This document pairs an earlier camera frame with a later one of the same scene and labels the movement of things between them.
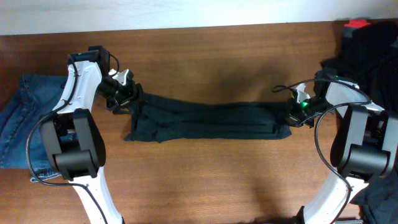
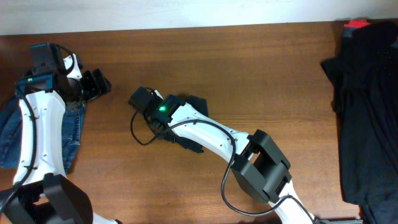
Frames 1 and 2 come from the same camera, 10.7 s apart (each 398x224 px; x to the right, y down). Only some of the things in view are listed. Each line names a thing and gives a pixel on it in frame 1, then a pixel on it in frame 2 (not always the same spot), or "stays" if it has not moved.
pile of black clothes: x=369 y=59 stays
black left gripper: x=134 y=93 -> x=97 y=84
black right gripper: x=293 y=118 -> x=157 y=130
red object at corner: x=357 y=23 stays
